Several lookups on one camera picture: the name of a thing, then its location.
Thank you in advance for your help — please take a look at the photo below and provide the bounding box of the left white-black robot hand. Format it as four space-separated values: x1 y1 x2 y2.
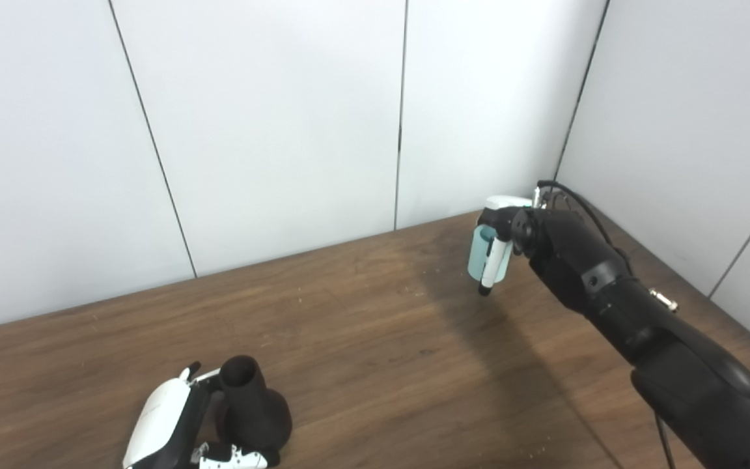
122 362 281 469

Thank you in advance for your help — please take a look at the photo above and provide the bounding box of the right white-black robot hand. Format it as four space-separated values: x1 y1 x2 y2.
477 195 536 298

